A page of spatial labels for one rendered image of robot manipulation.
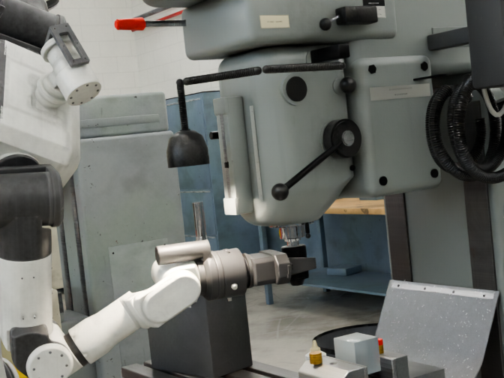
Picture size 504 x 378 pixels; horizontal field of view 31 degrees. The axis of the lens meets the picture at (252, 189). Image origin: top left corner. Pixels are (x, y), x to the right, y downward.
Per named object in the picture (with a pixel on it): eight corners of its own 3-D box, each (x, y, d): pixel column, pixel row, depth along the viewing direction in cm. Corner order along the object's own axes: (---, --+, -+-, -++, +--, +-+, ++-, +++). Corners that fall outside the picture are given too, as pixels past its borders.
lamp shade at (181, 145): (159, 169, 153) (155, 132, 153) (183, 166, 160) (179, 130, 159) (194, 165, 150) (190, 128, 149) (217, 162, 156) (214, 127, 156)
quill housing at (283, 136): (283, 229, 155) (263, 43, 154) (221, 226, 173) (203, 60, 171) (367, 215, 166) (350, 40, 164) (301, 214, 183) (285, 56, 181)
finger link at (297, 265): (315, 271, 168) (284, 275, 166) (313, 253, 168) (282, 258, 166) (319, 271, 167) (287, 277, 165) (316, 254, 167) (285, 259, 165)
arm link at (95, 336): (145, 339, 158) (51, 403, 155) (131, 316, 167) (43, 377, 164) (113, 293, 154) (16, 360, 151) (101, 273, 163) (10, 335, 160)
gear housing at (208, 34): (253, 43, 150) (247, -18, 150) (183, 61, 171) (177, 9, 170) (402, 37, 168) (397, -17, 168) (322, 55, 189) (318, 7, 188)
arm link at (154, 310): (208, 295, 159) (145, 339, 157) (195, 279, 167) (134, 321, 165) (190, 266, 156) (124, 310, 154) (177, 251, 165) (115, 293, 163)
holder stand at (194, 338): (213, 379, 195) (203, 287, 193) (151, 368, 210) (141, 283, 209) (253, 365, 203) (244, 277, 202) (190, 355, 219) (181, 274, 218)
